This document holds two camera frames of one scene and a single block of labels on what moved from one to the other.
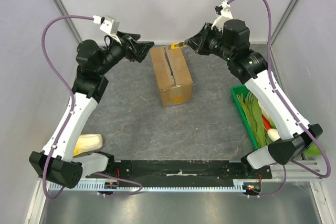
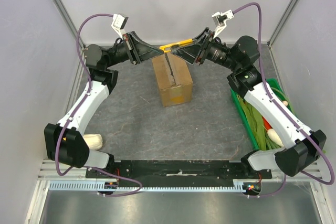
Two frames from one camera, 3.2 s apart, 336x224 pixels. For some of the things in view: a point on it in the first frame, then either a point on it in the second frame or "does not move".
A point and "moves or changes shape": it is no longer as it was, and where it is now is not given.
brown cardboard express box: [172, 74] does not move
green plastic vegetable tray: [236, 91] does not move
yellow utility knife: [175, 45] moves or changes shape
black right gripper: [205, 40] to [203, 46]
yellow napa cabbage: [87, 142] does not move
